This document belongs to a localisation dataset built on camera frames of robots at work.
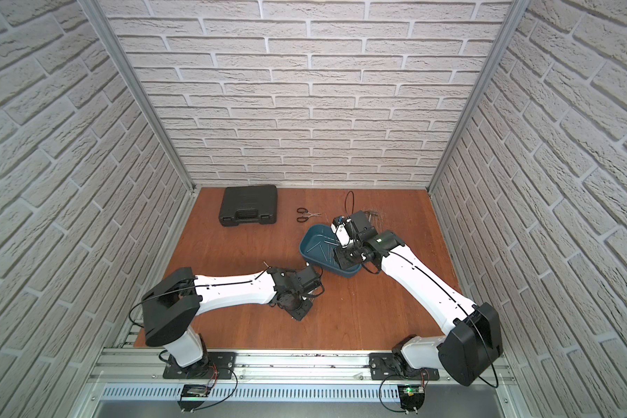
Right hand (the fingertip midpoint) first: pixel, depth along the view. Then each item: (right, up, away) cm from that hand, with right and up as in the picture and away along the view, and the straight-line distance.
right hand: (344, 255), depth 80 cm
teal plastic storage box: (-9, +1, +20) cm, 22 cm away
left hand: (-12, -18, +3) cm, 22 cm away
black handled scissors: (-14, +13, +30) cm, 35 cm away
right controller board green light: (+18, -37, -9) cm, 42 cm away
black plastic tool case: (-39, +17, +27) cm, 51 cm away
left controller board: (-44, -36, -10) cm, 58 cm away
